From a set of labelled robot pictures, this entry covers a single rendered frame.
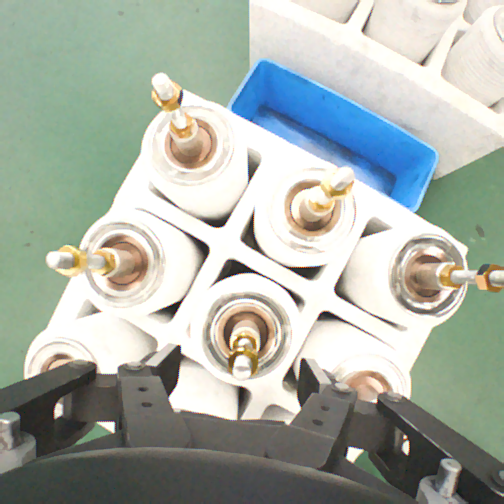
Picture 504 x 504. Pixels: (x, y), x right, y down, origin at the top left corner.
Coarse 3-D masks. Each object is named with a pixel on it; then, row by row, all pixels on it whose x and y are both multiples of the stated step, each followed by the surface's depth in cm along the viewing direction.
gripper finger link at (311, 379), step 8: (304, 360) 14; (312, 360) 14; (304, 368) 13; (312, 368) 13; (320, 368) 13; (304, 376) 13; (312, 376) 12; (320, 376) 12; (304, 384) 13; (312, 384) 11; (320, 384) 11; (304, 392) 13; (312, 392) 11; (320, 392) 11; (304, 400) 12
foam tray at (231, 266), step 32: (192, 96) 32; (256, 128) 31; (256, 160) 34; (288, 160) 31; (128, 192) 31; (160, 192) 35; (256, 192) 31; (192, 224) 31; (384, 224) 32; (224, 256) 31; (256, 256) 31; (192, 288) 30; (288, 288) 31; (320, 288) 31; (64, 320) 30; (128, 320) 30; (160, 320) 31; (352, 320) 30; (384, 320) 36; (192, 352) 30; (416, 352) 30; (288, 384) 33; (256, 416) 30; (352, 448) 30
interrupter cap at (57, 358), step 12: (36, 348) 23; (48, 348) 23; (60, 348) 23; (72, 348) 23; (84, 348) 23; (36, 360) 23; (48, 360) 23; (60, 360) 23; (72, 360) 23; (36, 372) 23; (60, 408) 22
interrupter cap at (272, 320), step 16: (240, 288) 23; (224, 304) 23; (240, 304) 23; (256, 304) 23; (272, 304) 23; (208, 320) 23; (224, 320) 23; (240, 320) 23; (256, 320) 23; (272, 320) 23; (288, 320) 23; (208, 336) 23; (224, 336) 23; (272, 336) 23; (288, 336) 23; (208, 352) 23; (224, 352) 23; (272, 352) 23; (224, 368) 23; (272, 368) 23
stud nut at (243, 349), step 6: (234, 348) 16; (240, 348) 16; (246, 348) 16; (228, 354) 16; (234, 354) 16; (240, 354) 16; (246, 354) 16; (252, 354) 16; (258, 354) 16; (228, 360) 16; (234, 360) 16; (252, 360) 16; (228, 366) 16; (252, 366) 16; (252, 372) 16
